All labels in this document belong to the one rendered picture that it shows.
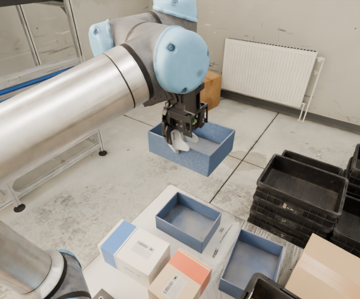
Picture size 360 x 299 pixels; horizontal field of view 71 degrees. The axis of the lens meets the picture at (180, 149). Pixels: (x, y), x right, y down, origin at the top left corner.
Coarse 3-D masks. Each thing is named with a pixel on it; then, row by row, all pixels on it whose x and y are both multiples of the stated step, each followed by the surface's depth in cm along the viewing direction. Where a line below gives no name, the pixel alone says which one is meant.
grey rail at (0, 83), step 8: (72, 56) 192; (48, 64) 178; (56, 64) 178; (64, 64) 182; (72, 64) 187; (16, 72) 165; (24, 72) 165; (32, 72) 166; (40, 72) 170; (48, 72) 174; (0, 80) 155; (8, 80) 156; (16, 80) 159; (24, 80) 163; (0, 88) 153
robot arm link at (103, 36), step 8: (128, 16) 41; (136, 16) 41; (144, 16) 41; (152, 16) 41; (96, 24) 38; (104, 24) 38; (112, 24) 39; (120, 24) 38; (128, 24) 36; (136, 24) 35; (96, 32) 38; (104, 32) 38; (112, 32) 38; (120, 32) 37; (96, 40) 38; (104, 40) 38; (112, 40) 38; (120, 40) 36; (96, 48) 40; (104, 48) 38
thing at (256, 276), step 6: (252, 276) 59; (258, 276) 59; (264, 276) 59; (252, 282) 58; (264, 282) 59; (270, 282) 58; (276, 282) 58; (246, 288) 57; (252, 288) 57; (276, 288) 57; (282, 288) 58; (246, 294) 57; (282, 294) 57; (288, 294) 57; (294, 294) 56
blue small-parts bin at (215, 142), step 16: (160, 128) 75; (208, 128) 77; (224, 128) 73; (160, 144) 70; (192, 144) 77; (208, 144) 77; (224, 144) 68; (176, 160) 70; (192, 160) 66; (208, 160) 63; (208, 176) 66
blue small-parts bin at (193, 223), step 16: (176, 192) 102; (176, 208) 104; (192, 208) 103; (208, 208) 97; (160, 224) 94; (176, 224) 98; (192, 224) 98; (208, 224) 98; (192, 240) 87; (208, 240) 90
